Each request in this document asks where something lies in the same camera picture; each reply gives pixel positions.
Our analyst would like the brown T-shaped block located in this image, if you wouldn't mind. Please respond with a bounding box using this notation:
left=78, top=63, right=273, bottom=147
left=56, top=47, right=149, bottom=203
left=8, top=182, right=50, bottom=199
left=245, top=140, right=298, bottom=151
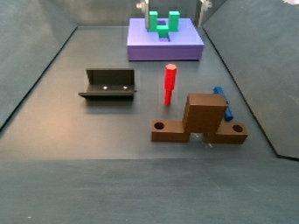
left=153, top=93, right=249, bottom=144

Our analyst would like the purple base board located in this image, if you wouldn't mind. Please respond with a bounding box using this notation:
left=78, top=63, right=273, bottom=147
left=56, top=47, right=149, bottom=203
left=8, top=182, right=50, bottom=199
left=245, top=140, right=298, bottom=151
left=126, top=18, right=205, bottom=61

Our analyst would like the red hexagonal peg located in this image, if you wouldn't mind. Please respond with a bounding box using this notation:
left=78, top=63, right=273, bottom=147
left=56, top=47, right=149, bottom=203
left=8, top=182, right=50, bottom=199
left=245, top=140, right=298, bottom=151
left=165, top=64, right=178, bottom=105

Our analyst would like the blue cylindrical peg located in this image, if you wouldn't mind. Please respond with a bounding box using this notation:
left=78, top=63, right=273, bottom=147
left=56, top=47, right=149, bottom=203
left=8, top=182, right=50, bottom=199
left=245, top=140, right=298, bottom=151
left=213, top=86, right=234, bottom=122

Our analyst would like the black angle bracket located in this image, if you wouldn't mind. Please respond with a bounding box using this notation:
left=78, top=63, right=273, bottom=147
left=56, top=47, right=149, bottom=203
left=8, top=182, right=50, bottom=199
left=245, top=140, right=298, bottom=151
left=79, top=68, right=137, bottom=99

